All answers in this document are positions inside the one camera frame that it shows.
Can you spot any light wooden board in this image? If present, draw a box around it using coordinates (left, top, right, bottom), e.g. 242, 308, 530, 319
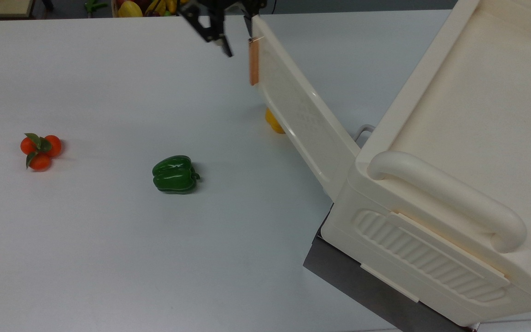
0, 0, 35, 19

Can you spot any grey metal wire loop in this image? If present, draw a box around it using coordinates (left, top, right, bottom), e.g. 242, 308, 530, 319
352, 124, 376, 144

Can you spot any fruit basket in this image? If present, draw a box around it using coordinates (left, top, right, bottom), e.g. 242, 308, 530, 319
111, 0, 193, 18

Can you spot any cream cabinet door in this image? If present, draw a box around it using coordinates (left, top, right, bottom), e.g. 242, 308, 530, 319
248, 14, 362, 202

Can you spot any green bell pepper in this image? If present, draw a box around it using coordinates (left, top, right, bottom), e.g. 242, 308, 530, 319
152, 155, 201, 195

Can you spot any yellow round fruit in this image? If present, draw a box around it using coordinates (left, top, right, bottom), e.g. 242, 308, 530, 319
118, 1, 143, 18

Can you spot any yellow bell pepper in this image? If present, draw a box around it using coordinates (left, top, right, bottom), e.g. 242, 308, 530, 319
265, 108, 287, 135

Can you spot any cream plastic storage cabinet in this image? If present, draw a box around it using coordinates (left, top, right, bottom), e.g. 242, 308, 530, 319
321, 0, 531, 328

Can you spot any copper door handle strip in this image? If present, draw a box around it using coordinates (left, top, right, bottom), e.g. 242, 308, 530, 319
248, 37, 260, 86

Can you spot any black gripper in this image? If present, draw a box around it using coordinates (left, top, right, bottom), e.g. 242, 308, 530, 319
177, 0, 268, 58

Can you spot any orange tangerine cluster with leaves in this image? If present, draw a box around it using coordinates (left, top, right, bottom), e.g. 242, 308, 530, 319
20, 133, 62, 172

